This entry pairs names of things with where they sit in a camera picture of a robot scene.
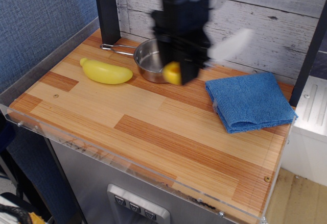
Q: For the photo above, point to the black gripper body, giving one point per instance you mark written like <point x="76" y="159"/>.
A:
<point x="183" y="20"/>

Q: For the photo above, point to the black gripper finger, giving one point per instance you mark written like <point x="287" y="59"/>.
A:
<point x="170" y="51"/>
<point x="189" y="70"/>

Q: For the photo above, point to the yellow handled white toy knife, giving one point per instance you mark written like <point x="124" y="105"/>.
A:
<point x="216" y="54"/>

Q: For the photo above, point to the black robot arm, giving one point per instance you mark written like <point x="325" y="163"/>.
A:
<point x="182" y="43"/>

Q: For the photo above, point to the stainless steel pot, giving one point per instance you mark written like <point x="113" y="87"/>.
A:
<point x="146" y="56"/>

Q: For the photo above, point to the blue folded cloth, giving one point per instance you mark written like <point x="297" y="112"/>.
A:
<point x="250" y="102"/>

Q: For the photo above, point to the yellow plastic banana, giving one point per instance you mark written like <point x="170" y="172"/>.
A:
<point x="105" y="73"/>

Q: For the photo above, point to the white side counter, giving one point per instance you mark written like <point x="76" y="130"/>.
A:
<point x="305" y="151"/>

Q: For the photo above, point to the stainless steel cabinet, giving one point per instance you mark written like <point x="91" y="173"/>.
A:
<point x="89" y="178"/>

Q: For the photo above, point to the silver button control panel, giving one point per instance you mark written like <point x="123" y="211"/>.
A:
<point x="138" y="205"/>

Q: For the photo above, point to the clear acrylic front guard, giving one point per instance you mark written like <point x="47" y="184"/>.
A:
<point x="184" y="151"/>

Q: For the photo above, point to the yellow black object bottom left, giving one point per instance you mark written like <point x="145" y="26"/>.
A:
<point x="14" y="214"/>

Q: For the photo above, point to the black left vertical post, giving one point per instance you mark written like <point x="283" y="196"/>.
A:
<point x="109" y="21"/>

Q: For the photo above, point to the black vertical post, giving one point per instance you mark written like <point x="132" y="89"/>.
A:
<point x="309" y="59"/>
<point x="109" y="21"/>

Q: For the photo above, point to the black right vertical post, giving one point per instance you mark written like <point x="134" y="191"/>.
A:
<point x="309" y="59"/>

